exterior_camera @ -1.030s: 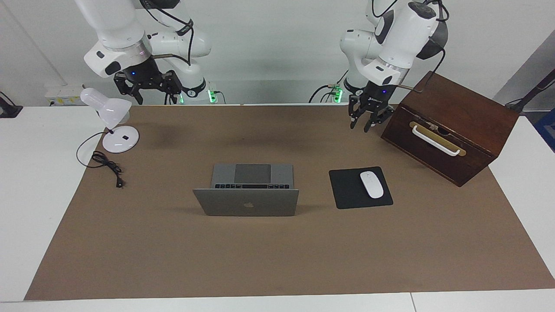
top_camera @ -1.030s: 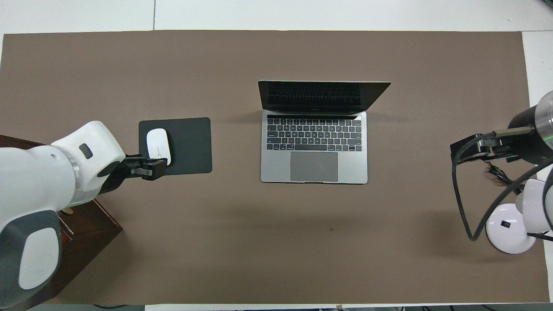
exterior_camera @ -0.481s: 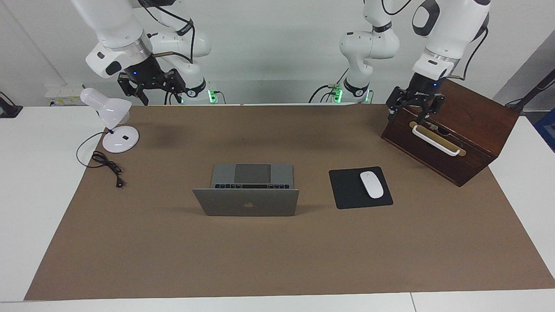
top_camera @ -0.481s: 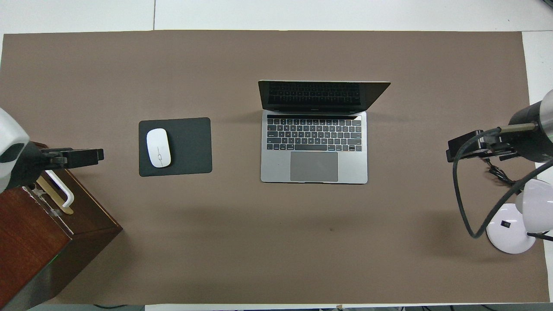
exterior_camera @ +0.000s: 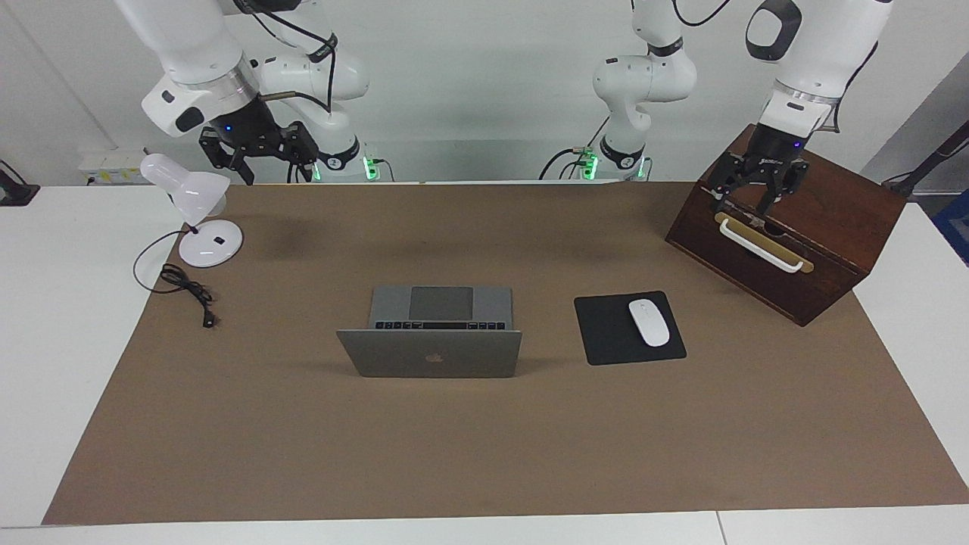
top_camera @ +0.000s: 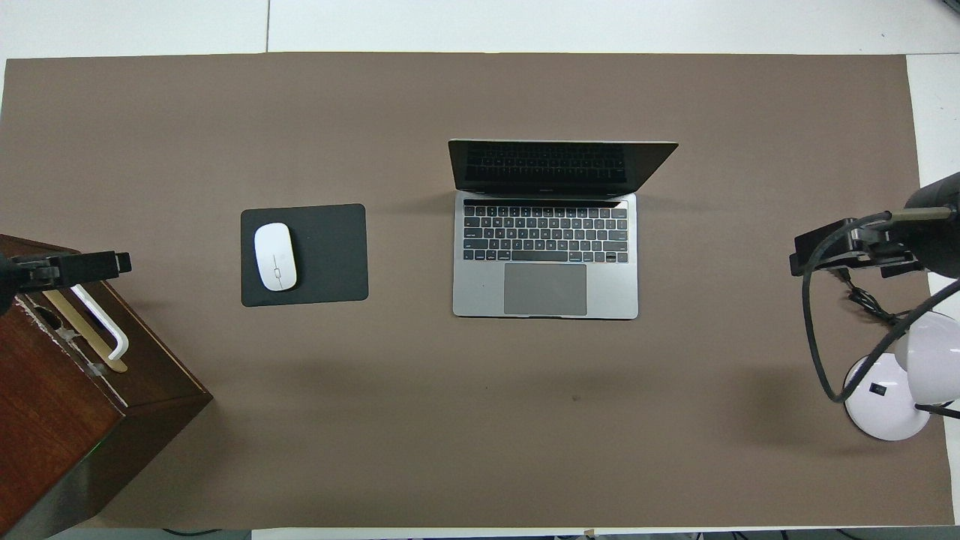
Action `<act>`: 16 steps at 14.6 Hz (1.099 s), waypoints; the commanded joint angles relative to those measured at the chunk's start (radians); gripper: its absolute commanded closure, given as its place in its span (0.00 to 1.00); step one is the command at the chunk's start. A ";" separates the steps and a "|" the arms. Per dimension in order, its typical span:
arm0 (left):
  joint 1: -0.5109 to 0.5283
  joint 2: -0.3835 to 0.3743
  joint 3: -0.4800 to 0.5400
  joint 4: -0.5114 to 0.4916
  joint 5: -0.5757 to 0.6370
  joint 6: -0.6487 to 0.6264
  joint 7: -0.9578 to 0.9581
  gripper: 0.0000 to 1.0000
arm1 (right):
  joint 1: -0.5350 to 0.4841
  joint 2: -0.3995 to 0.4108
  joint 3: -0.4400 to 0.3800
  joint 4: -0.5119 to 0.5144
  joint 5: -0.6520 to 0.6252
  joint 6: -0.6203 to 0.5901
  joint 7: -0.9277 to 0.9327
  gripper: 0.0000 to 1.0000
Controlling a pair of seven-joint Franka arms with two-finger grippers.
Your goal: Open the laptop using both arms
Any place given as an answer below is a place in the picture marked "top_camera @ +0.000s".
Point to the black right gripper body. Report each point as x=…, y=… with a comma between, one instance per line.
x=937, y=240

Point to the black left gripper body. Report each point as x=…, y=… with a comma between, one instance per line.
x=7, y=281

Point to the silver grey laptop computer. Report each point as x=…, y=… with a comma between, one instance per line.
x=480, y=292

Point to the dark brown wooden box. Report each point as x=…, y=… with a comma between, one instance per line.
x=60, y=420

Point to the white desk lamp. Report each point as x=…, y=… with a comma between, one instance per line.
x=877, y=409

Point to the white computer mouse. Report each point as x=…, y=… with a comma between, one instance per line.
x=274, y=256

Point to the black mouse pad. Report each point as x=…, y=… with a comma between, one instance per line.
x=330, y=255

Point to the brown table mat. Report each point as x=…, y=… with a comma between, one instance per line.
x=525, y=97

